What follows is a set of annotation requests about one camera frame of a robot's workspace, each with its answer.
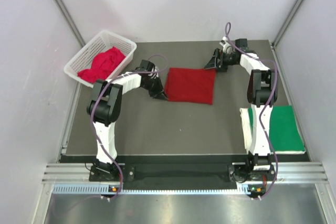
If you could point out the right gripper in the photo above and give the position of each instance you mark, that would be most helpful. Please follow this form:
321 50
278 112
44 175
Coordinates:
212 63

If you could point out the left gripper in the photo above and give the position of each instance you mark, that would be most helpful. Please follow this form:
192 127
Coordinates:
158 93

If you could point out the dark red t shirt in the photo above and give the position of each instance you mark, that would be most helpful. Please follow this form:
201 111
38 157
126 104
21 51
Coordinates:
190 85

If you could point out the white plastic basket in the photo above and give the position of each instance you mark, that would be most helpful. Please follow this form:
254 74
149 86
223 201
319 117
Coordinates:
101 42

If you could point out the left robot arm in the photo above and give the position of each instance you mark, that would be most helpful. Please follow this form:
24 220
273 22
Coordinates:
104 109

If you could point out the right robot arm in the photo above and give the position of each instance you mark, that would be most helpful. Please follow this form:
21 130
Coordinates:
262 94

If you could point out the pink red t shirt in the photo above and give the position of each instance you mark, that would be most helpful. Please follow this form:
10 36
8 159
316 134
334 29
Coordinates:
102 65

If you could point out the folded white t shirt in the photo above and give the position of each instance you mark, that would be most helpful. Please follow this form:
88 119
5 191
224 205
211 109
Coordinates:
245 129

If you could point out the folded green t shirt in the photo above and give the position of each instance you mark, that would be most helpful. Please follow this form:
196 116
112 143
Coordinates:
286 129

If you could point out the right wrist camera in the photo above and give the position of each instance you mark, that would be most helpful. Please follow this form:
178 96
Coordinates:
227 47

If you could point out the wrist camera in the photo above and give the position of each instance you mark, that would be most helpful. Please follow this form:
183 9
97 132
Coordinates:
155 72
227 47

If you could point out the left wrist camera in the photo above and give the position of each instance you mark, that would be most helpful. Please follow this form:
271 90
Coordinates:
155 72

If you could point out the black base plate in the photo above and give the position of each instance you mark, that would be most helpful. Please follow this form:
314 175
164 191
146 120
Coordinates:
177 172

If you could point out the grey slotted cable duct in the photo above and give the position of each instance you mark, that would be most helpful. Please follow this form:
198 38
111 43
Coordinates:
105 189

